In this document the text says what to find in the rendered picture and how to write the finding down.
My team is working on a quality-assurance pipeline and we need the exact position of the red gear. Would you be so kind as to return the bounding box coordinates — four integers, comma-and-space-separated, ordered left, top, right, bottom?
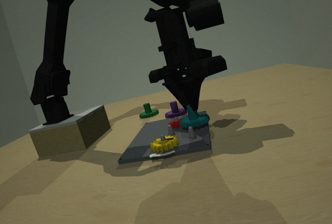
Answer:
169, 119, 181, 129

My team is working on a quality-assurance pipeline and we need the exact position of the yellow gear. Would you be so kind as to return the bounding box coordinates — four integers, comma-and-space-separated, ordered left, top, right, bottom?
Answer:
150, 135, 179, 153

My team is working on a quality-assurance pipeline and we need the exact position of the purple gear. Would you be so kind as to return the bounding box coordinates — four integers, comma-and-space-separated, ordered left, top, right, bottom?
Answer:
165, 101, 187, 118

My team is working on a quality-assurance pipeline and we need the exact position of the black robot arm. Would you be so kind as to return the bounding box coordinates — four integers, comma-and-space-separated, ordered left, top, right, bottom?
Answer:
30, 0, 224, 125

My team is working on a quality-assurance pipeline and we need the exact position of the green gear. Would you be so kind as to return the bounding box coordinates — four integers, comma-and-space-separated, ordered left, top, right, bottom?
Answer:
139, 103, 159, 119

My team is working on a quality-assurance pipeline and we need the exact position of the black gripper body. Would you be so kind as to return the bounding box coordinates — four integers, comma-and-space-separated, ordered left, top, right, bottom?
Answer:
148, 34, 227, 83

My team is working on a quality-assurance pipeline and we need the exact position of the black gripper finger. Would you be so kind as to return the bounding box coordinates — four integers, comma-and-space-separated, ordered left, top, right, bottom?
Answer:
162, 77, 189, 111
179, 76, 207, 111

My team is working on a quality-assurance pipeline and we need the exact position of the teal gear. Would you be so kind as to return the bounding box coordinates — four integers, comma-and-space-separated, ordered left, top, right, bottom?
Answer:
180, 105, 210, 128

